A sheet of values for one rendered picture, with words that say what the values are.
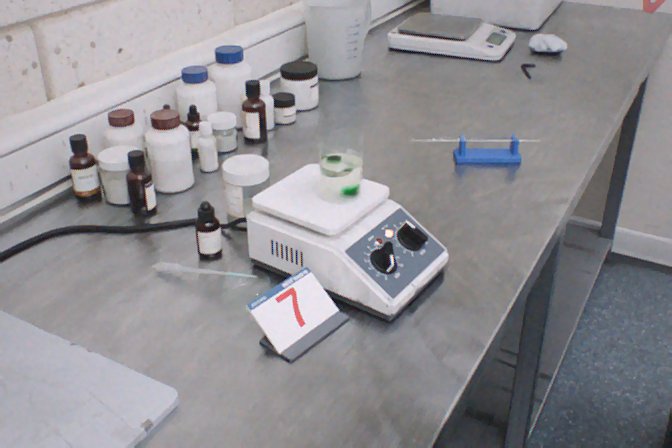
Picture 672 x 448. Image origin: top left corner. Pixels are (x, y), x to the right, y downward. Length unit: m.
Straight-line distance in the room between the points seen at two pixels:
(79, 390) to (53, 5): 0.57
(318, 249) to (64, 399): 0.29
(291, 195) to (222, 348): 0.19
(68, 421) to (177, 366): 0.11
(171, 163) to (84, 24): 0.25
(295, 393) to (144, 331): 0.18
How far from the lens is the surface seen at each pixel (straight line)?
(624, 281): 2.29
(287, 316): 0.75
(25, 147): 1.04
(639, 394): 1.91
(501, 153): 1.14
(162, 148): 1.01
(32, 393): 0.73
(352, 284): 0.77
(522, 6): 1.84
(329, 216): 0.78
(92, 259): 0.92
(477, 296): 0.82
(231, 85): 1.20
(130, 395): 0.70
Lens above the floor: 1.23
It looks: 29 degrees down
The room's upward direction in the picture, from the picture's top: straight up
